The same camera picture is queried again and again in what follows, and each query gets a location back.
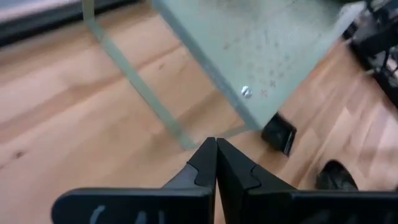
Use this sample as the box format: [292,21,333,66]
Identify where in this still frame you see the black wavy-edged plate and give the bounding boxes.
[315,159,360,191]

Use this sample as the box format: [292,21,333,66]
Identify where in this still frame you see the small square black plate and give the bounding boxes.
[260,111,298,157]

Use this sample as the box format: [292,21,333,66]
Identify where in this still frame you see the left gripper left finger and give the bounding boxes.
[51,136,218,224]

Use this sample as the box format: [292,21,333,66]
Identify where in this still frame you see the small white table rack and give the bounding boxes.
[81,0,366,152]

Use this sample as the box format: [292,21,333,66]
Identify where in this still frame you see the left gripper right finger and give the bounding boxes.
[216,138,398,224]

